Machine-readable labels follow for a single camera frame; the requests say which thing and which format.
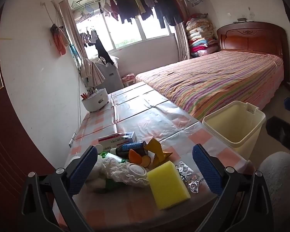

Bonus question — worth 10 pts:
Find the floral cloth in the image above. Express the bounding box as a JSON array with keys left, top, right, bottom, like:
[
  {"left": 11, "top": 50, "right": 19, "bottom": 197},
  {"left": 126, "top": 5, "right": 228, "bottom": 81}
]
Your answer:
[{"left": 90, "top": 54, "right": 120, "bottom": 66}]

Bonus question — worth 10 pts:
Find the cream plastic bin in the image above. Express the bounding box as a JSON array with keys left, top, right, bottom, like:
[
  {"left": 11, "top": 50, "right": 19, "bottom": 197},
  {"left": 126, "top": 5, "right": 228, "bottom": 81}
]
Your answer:
[{"left": 202, "top": 101, "right": 266, "bottom": 160}]

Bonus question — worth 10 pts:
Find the bundle of chopsticks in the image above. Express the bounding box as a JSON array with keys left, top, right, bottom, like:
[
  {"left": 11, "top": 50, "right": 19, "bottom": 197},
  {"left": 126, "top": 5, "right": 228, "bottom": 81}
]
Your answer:
[{"left": 80, "top": 89, "right": 98, "bottom": 100}]

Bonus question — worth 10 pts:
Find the beige curtain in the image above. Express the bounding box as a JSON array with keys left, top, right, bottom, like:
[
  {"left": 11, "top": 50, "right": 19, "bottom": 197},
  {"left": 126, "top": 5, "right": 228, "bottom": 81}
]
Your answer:
[
  {"left": 59, "top": 1, "right": 87, "bottom": 61},
  {"left": 175, "top": 0, "right": 191, "bottom": 61}
]

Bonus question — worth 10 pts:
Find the window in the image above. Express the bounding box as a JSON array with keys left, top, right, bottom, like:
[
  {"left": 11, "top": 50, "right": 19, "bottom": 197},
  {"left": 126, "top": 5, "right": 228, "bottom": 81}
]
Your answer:
[{"left": 74, "top": 10, "right": 177, "bottom": 51}]

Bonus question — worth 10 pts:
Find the pleated striped cloth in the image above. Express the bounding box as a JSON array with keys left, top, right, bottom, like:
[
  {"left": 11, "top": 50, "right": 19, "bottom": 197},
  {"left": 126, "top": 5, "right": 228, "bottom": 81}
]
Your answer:
[{"left": 78, "top": 57, "right": 106, "bottom": 87}]

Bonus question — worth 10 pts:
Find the bunch of clothes hangers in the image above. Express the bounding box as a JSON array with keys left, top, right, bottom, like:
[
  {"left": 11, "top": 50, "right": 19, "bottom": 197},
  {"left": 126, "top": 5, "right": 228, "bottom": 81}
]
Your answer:
[{"left": 76, "top": 3, "right": 96, "bottom": 23}]

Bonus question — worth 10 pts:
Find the white utensil container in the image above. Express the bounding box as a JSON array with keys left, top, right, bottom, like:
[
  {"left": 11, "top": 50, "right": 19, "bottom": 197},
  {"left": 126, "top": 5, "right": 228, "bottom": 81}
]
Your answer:
[{"left": 81, "top": 88, "right": 109, "bottom": 112}]

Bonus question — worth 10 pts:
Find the green plastic bag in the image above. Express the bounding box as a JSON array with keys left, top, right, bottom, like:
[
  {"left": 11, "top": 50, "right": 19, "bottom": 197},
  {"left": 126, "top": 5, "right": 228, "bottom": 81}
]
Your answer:
[{"left": 104, "top": 174, "right": 136, "bottom": 194}]

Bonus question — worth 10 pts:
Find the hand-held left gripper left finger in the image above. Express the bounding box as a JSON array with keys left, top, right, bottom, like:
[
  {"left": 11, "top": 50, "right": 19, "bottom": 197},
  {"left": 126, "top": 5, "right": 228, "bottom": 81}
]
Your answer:
[{"left": 20, "top": 146, "right": 98, "bottom": 232}]

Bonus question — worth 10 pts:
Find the white red medicine box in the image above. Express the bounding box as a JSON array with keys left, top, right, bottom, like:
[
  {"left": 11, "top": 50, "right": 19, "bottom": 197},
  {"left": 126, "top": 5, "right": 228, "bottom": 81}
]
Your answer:
[{"left": 98, "top": 132, "right": 136, "bottom": 150}]

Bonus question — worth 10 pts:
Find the person's grey trouser leg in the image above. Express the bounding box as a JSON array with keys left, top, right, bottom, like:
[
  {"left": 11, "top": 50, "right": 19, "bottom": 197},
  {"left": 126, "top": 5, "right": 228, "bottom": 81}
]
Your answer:
[{"left": 258, "top": 151, "right": 290, "bottom": 232}]

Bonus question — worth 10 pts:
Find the yellow brown wrapper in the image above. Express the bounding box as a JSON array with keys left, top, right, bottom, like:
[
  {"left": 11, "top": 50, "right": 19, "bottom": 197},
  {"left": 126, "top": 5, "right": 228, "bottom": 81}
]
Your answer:
[{"left": 145, "top": 138, "right": 174, "bottom": 170}]

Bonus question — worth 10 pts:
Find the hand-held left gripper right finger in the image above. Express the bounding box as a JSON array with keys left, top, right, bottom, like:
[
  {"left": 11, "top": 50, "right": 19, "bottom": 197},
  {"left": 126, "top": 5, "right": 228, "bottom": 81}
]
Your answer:
[{"left": 193, "top": 144, "right": 273, "bottom": 232}]

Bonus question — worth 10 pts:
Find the yellow sponge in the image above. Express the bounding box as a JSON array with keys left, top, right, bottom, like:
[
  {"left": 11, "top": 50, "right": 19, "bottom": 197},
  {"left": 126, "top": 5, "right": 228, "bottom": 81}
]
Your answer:
[{"left": 147, "top": 161, "right": 191, "bottom": 211}]

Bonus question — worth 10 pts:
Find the stack of folded quilts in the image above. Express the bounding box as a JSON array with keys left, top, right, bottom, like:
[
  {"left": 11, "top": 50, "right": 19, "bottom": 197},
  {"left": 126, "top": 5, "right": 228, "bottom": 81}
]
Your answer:
[{"left": 186, "top": 13, "right": 219, "bottom": 58}]

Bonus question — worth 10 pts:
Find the green white tissue packet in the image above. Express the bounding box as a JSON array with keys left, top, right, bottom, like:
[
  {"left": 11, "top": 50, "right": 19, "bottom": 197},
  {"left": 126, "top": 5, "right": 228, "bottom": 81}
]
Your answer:
[{"left": 100, "top": 151, "right": 126, "bottom": 164}]

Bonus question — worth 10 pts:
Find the orange hanging cloth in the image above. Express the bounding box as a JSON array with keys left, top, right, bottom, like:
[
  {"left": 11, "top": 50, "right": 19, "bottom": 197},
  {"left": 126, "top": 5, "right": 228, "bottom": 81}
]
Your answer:
[{"left": 50, "top": 24, "right": 70, "bottom": 56}]

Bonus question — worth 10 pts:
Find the green wire basket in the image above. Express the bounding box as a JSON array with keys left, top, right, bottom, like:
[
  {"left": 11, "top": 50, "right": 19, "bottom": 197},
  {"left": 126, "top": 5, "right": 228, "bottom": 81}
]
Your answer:
[{"left": 71, "top": 1, "right": 84, "bottom": 12}]

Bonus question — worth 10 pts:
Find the orange peel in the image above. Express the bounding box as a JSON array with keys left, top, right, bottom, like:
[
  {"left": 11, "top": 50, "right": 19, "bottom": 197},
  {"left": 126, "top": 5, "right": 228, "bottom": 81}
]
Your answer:
[
  {"left": 140, "top": 155, "right": 152, "bottom": 168},
  {"left": 129, "top": 149, "right": 141, "bottom": 163}
]

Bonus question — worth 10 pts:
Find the row of hanging clothes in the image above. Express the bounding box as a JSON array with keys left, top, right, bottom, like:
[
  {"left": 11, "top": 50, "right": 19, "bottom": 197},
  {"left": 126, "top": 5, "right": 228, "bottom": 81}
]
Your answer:
[{"left": 98, "top": 0, "right": 203, "bottom": 29}]

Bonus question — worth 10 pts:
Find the grey washing machine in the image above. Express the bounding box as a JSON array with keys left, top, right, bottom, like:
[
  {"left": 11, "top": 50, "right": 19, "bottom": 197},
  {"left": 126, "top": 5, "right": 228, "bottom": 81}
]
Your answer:
[{"left": 100, "top": 63, "right": 125, "bottom": 93}]

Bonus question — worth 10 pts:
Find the bed with striped cover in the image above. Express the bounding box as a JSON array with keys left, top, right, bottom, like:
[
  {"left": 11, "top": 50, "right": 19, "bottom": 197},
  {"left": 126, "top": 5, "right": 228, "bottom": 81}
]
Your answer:
[{"left": 134, "top": 51, "right": 284, "bottom": 122}]

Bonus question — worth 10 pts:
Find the hanging sock rack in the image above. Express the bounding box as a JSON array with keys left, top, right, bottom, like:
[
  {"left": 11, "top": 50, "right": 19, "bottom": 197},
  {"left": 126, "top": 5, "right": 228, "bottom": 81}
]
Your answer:
[{"left": 78, "top": 28, "right": 99, "bottom": 47}]

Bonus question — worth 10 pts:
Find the black hanging garment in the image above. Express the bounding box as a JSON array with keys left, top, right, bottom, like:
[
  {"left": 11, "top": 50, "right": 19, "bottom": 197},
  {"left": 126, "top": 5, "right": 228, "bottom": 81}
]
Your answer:
[{"left": 95, "top": 37, "right": 114, "bottom": 66}]

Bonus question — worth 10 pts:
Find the dark blue tube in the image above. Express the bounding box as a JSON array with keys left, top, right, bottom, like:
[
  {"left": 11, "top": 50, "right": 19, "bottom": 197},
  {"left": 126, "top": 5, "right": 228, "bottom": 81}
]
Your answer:
[{"left": 110, "top": 141, "right": 149, "bottom": 159}]

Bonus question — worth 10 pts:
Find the silver blister pack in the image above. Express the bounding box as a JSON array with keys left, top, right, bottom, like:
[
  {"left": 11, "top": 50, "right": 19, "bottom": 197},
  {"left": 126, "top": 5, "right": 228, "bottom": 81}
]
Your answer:
[{"left": 175, "top": 161, "right": 205, "bottom": 194}]

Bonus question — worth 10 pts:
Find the white plastic bag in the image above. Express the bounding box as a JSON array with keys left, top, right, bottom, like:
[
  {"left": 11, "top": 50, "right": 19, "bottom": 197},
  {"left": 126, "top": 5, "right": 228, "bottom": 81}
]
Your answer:
[{"left": 87, "top": 153, "right": 112, "bottom": 186}]

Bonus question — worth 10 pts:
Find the wooden headboard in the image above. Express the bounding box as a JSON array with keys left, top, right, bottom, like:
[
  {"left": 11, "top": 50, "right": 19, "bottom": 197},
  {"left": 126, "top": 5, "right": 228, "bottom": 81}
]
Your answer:
[{"left": 216, "top": 22, "right": 290, "bottom": 83}]

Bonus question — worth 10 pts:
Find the pink basket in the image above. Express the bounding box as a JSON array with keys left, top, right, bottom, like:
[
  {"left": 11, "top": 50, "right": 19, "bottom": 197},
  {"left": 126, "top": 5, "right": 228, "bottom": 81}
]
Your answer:
[{"left": 121, "top": 74, "right": 136, "bottom": 86}]

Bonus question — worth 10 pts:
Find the dark red door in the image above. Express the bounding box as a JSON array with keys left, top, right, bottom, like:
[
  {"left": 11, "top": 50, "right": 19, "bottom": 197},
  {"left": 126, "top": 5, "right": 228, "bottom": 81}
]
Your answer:
[{"left": 0, "top": 10, "right": 56, "bottom": 199}]

